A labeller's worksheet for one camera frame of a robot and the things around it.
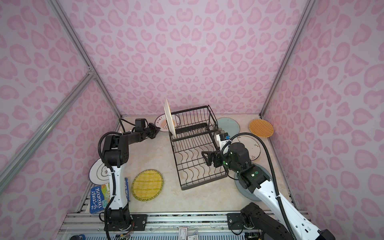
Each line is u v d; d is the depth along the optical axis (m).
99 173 0.90
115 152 0.63
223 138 0.62
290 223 0.40
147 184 0.85
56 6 0.68
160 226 0.73
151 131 1.00
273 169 0.51
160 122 1.16
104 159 0.62
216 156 0.62
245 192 0.82
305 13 0.71
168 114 0.68
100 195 0.80
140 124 0.90
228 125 1.14
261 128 1.11
